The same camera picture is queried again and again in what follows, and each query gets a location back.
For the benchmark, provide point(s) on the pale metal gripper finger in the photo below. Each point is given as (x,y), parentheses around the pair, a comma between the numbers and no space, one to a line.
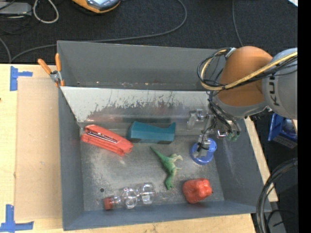
(206,143)

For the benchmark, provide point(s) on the blue plastic cup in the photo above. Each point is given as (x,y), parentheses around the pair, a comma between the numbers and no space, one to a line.
(202,158)

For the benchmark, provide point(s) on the green toy dinosaur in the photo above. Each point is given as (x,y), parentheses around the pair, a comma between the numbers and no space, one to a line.
(168,165)

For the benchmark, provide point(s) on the red toy bell pepper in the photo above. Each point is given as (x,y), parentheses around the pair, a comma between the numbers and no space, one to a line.
(196,190)

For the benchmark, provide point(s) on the teal stapler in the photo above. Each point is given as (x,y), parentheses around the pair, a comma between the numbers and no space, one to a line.
(151,132)

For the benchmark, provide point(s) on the grey metal bin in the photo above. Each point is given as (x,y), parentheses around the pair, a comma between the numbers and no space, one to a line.
(136,171)

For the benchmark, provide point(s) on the clear plastic bottle red cap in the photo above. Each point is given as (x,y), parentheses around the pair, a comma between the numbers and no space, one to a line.
(131,198)

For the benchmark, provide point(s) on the red stapler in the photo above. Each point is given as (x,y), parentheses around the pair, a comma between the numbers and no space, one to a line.
(107,139)

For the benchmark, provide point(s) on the brown cardboard board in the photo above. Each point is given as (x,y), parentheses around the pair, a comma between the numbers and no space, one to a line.
(36,142)

